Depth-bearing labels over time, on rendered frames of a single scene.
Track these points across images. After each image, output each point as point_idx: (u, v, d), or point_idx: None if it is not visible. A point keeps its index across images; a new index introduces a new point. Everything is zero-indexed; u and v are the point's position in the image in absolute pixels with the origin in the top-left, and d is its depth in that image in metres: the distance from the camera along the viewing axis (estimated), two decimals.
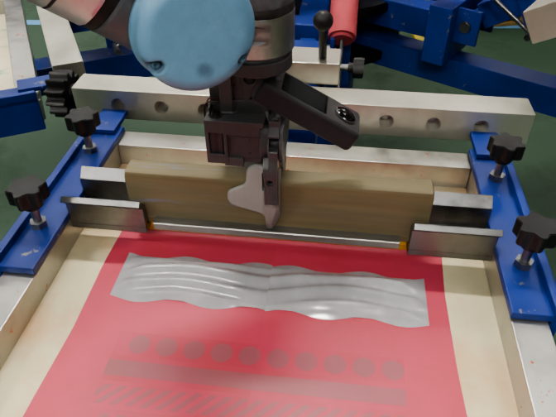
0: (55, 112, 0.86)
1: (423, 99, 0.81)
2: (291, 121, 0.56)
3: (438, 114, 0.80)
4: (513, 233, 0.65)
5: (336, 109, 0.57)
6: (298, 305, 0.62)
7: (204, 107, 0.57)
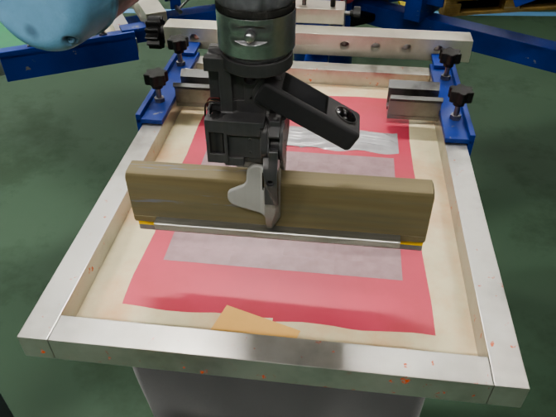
0: (150, 44, 1.27)
1: (400, 32, 1.22)
2: (291, 121, 0.56)
3: (409, 41, 1.20)
4: (452, 104, 1.05)
5: (336, 109, 0.57)
6: (320, 144, 1.02)
7: (205, 107, 0.57)
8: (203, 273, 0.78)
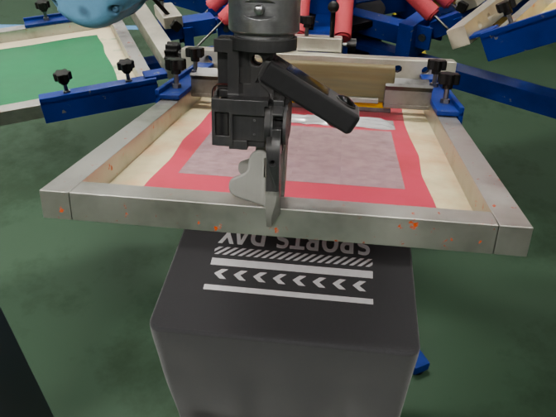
0: None
1: (391, 57, 1.37)
2: (294, 102, 0.59)
3: (400, 63, 1.35)
4: (441, 97, 1.17)
5: (337, 95, 0.60)
6: (323, 122, 1.11)
7: (213, 91, 0.60)
8: (216, 180, 0.82)
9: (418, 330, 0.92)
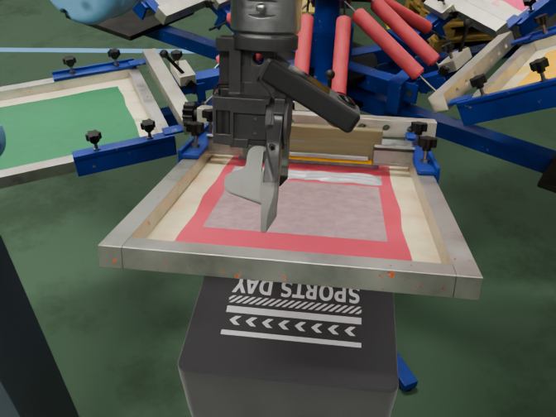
0: (185, 122, 1.61)
1: (381, 117, 1.58)
2: (295, 101, 0.59)
3: (388, 122, 1.55)
4: (422, 155, 1.36)
5: (337, 95, 0.61)
6: (320, 178, 1.30)
7: (213, 89, 0.61)
8: (233, 233, 1.00)
9: (397, 370, 1.12)
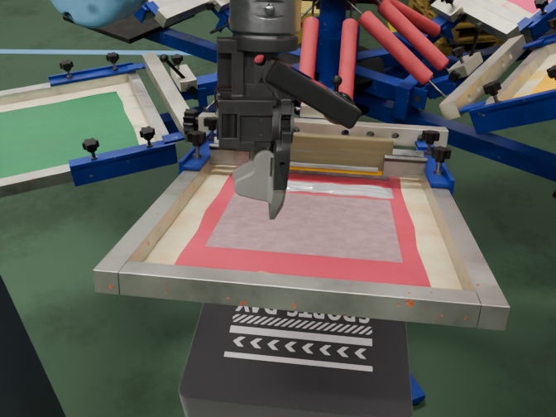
0: (186, 129, 1.55)
1: (390, 125, 1.51)
2: (300, 100, 0.60)
3: (397, 131, 1.49)
4: (434, 166, 1.30)
5: (337, 92, 0.62)
6: (328, 190, 1.24)
7: (215, 93, 0.59)
8: (238, 254, 0.94)
9: (411, 396, 1.06)
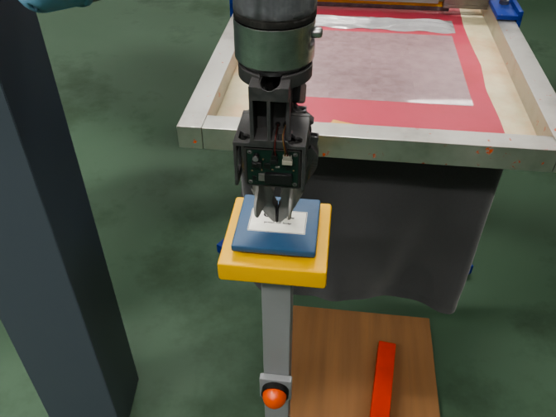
0: None
1: None
2: (300, 102, 0.59)
3: None
4: None
5: None
6: (387, 26, 1.19)
7: (285, 143, 0.52)
8: (308, 102, 0.94)
9: None
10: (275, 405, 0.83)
